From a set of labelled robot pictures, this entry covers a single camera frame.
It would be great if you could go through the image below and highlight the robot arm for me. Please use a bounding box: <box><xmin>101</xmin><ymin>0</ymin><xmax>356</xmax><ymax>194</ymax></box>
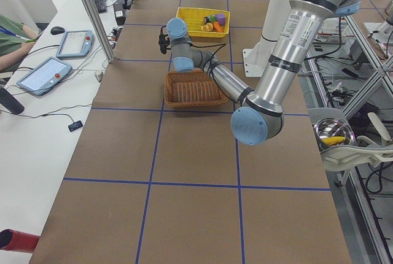
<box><xmin>166</xmin><ymin>0</ymin><xmax>360</xmax><ymax>146</ymax></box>

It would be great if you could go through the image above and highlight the brown wicker basket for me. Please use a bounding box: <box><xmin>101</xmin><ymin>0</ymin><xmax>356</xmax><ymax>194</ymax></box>
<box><xmin>164</xmin><ymin>69</ymin><xmax>228</xmax><ymax>107</ymax></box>

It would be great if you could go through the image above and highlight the blue tape line lengthwise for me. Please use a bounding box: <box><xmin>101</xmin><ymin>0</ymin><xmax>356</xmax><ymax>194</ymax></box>
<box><xmin>134</xmin><ymin>0</ymin><xmax>186</xmax><ymax>264</ymax></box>

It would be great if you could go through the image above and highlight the yellow woven basket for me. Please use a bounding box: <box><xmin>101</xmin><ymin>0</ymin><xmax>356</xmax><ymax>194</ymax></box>
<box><xmin>176</xmin><ymin>7</ymin><xmax>230</xmax><ymax>38</ymax></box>

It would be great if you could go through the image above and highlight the toy croissant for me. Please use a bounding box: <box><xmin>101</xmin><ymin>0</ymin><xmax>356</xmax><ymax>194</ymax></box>
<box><xmin>201</xmin><ymin>23</ymin><xmax>214</xmax><ymax>32</ymax></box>

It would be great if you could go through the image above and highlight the toy carrot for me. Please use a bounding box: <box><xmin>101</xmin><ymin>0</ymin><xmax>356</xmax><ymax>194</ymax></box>
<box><xmin>212</xmin><ymin>21</ymin><xmax>224</xmax><ymax>33</ymax></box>

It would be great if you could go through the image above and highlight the purple foam block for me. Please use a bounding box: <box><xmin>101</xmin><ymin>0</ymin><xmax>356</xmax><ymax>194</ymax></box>
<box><xmin>216</xmin><ymin>13</ymin><xmax>227</xmax><ymax>26</ymax></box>

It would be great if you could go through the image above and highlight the small black device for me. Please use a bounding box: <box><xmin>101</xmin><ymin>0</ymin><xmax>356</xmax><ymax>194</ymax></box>
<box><xmin>68</xmin><ymin>120</ymin><xmax>83</xmax><ymax>132</ymax></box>

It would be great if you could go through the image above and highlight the metal bowl with corn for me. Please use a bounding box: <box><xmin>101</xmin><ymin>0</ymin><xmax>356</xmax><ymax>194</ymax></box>
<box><xmin>313</xmin><ymin>118</ymin><xmax>356</xmax><ymax>151</ymax></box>

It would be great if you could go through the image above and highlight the teach pendant far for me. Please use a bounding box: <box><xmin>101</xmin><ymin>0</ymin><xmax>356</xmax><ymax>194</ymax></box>
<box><xmin>56</xmin><ymin>30</ymin><xmax>95</xmax><ymax>60</ymax></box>

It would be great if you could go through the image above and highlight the teach pendant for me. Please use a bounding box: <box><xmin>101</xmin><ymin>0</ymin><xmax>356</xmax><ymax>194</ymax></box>
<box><xmin>17</xmin><ymin>57</ymin><xmax>72</xmax><ymax>96</ymax></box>
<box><xmin>56</xmin><ymin>30</ymin><xmax>95</xmax><ymax>60</ymax></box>

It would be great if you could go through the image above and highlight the teach pendant near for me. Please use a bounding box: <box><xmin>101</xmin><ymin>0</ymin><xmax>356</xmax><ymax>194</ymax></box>
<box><xmin>17</xmin><ymin>57</ymin><xmax>72</xmax><ymax>96</ymax></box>

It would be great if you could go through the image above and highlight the black computer mouse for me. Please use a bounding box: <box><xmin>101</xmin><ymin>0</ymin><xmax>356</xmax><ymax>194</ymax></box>
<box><xmin>50</xmin><ymin>26</ymin><xmax>65</xmax><ymax>35</ymax></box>

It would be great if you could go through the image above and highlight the person in green shirt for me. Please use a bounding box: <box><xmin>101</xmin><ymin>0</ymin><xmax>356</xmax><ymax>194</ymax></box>
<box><xmin>1</xmin><ymin>15</ymin><xmax>38</xmax><ymax>72</ymax></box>

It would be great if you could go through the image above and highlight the red cylinder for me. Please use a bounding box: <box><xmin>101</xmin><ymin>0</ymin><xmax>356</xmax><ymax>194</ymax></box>
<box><xmin>1</xmin><ymin>229</ymin><xmax>40</xmax><ymax>254</ymax></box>

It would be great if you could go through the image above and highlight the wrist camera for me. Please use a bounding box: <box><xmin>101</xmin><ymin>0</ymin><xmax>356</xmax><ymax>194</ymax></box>
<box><xmin>158</xmin><ymin>28</ymin><xmax>170</xmax><ymax>55</ymax></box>

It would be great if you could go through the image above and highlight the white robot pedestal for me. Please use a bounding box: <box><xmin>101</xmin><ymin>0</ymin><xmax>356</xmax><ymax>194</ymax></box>
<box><xmin>243</xmin><ymin>0</ymin><xmax>290</xmax><ymax>77</ymax></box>

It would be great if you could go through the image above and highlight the aluminium frame post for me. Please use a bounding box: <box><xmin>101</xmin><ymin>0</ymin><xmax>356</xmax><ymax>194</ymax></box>
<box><xmin>81</xmin><ymin>0</ymin><xmax>115</xmax><ymax>63</ymax></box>

